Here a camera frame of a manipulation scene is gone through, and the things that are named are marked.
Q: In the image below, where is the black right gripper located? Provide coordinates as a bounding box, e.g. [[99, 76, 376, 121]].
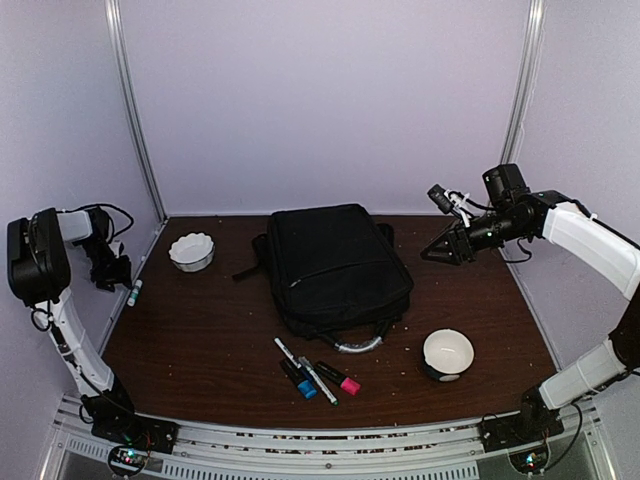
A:
[[421, 208, 529, 265]]

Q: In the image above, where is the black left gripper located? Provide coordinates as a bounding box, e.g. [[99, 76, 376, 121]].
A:
[[83, 238, 133, 291]]

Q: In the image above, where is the black student backpack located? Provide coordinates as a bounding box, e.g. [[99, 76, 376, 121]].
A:
[[232, 204, 414, 354]]

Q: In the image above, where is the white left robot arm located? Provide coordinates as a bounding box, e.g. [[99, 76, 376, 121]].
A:
[[6, 203, 144, 444]]

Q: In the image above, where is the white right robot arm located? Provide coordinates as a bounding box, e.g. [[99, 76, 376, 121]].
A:
[[420, 163, 639, 442]]

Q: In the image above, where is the white glue stick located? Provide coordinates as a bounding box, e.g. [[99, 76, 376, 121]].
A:
[[126, 279, 143, 307]]

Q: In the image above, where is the white fluted ceramic bowl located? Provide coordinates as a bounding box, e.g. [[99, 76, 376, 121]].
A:
[[168, 233, 215, 273]]

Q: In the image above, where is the white bowl black base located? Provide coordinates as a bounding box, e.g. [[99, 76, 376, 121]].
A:
[[422, 329, 475, 383]]

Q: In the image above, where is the pink highlighter marker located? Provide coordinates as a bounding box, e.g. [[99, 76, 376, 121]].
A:
[[314, 361, 361, 396]]

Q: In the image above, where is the white pen green tip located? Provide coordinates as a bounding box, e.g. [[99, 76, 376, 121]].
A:
[[298, 356, 339, 406]]

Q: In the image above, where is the left circuit board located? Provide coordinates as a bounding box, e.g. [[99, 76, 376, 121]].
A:
[[107, 445, 150, 477]]

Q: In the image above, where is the circuit board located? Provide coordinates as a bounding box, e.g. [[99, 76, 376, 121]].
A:
[[107, 445, 150, 477], [509, 446, 550, 475]]

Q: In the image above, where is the blue highlighter marker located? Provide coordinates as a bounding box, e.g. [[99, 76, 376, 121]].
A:
[[279, 358, 317, 399]]

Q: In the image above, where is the right circuit board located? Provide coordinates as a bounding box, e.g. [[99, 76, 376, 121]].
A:
[[509, 446, 550, 475]]

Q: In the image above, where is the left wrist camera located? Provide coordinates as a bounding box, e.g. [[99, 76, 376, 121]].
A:
[[109, 240, 124, 258]]

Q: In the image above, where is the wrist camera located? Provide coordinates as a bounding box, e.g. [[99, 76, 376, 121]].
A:
[[109, 240, 124, 258], [426, 184, 474, 228]]

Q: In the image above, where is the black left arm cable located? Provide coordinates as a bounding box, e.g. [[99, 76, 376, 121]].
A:
[[74, 202, 136, 241]]

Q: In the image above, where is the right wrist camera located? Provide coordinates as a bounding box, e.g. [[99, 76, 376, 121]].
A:
[[426, 184, 474, 228]]

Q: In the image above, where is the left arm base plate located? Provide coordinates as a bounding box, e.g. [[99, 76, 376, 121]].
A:
[[91, 416, 179, 454]]

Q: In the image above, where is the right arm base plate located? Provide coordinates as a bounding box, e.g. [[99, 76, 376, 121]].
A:
[[478, 413, 564, 453]]

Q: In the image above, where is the aluminium front rail frame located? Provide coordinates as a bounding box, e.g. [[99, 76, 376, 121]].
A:
[[39, 392, 619, 480]]

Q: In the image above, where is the right aluminium corner post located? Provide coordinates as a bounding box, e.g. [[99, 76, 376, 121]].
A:
[[499, 0, 546, 165]]

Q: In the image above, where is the aluminium corner post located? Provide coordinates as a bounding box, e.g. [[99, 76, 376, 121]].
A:
[[499, 0, 546, 165], [104, 0, 168, 223]]

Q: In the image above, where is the left aluminium corner post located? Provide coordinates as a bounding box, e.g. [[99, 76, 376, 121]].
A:
[[104, 0, 168, 223]]

